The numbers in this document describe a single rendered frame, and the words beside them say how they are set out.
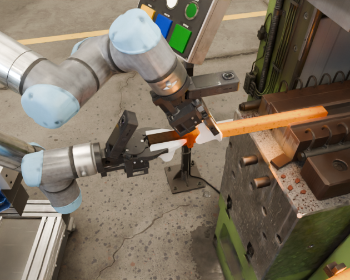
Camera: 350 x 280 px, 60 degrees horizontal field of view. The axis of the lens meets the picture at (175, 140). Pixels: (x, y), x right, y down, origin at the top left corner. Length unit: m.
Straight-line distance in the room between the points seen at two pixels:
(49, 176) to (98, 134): 1.50
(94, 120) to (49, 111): 1.81
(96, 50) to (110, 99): 1.89
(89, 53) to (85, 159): 0.24
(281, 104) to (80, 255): 1.25
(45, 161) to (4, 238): 0.98
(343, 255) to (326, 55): 0.58
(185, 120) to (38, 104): 0.29
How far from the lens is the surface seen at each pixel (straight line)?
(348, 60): 1.12
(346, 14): 0.64
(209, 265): 1.64
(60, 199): 0.78
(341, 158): 0.81
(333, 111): 0.92
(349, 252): 1.02
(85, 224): 1.79
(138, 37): 0.51
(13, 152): 0.80
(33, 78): 0.53
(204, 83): 0.63
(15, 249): 1.60
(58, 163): 0.70
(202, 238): 1.69
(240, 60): 2.92
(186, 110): 0.64
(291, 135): 0.81
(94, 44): 0.59
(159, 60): 0.54
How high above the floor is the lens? 1.53
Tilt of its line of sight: 47 degrees down
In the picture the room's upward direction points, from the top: straight up
